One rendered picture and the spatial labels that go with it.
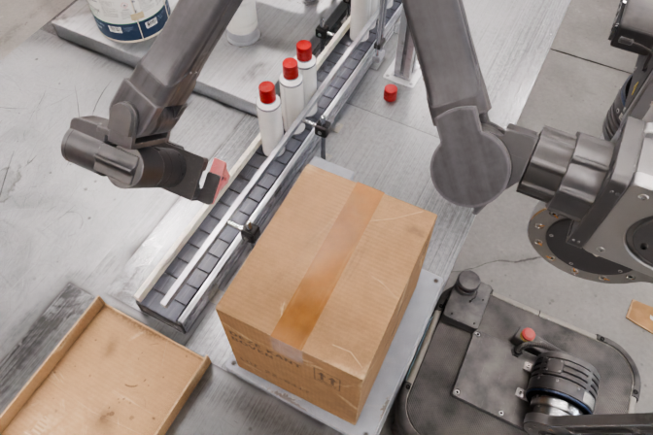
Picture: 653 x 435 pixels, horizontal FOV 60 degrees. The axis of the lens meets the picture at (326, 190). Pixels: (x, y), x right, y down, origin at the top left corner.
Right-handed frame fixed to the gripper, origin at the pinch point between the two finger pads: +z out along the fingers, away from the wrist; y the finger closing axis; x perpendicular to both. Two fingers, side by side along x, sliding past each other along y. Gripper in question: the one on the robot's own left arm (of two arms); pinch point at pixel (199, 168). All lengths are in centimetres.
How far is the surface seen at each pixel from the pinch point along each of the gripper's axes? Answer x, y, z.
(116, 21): -20, 58, 44
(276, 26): -33, 25, 65
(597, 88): -67, -72, 208
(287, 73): -20.3, 3.3, 30.1
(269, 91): -15.4, 3.2, 24.2
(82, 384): 46.9, 12.5, 5.3
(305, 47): -26.9, 2.6, 33.4
